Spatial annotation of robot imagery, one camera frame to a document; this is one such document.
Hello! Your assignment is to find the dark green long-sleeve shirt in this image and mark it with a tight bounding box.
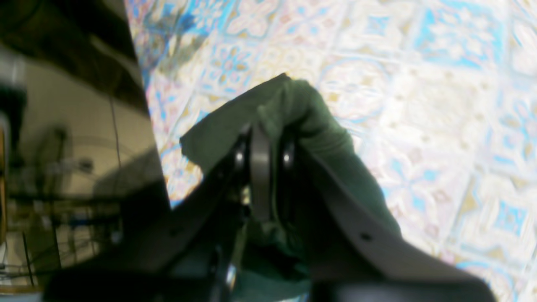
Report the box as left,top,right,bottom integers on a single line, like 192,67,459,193
180,74,401,302

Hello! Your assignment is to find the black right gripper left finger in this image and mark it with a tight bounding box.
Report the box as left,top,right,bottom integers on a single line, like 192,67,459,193
42,125,271,302

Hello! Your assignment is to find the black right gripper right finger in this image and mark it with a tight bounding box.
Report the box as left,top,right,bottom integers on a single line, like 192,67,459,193
276,136,495,302

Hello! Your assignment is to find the patterned tile tablecloth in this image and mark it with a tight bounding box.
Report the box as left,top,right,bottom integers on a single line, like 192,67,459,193
125,0,537,302

